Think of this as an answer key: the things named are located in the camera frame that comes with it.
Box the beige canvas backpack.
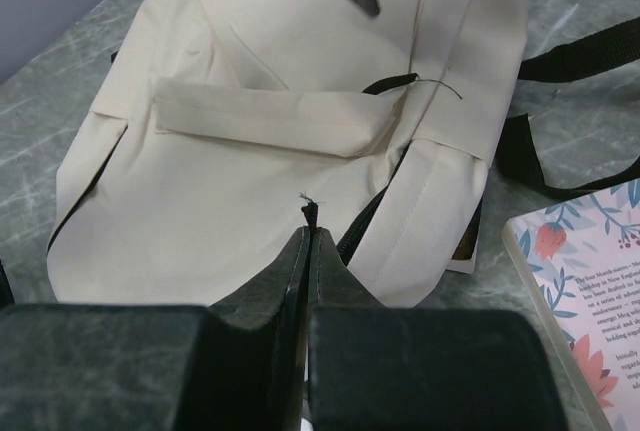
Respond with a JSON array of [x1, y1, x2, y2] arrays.
[[47, 0, 639, 306]]

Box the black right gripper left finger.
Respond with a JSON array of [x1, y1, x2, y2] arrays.
[[1, 228, 310, 430]]

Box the coffee cover book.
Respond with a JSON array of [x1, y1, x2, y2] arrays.
[[446, 202, 482, 274]]

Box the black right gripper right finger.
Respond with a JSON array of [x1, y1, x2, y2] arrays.
[[308, 229, 568, 430]]

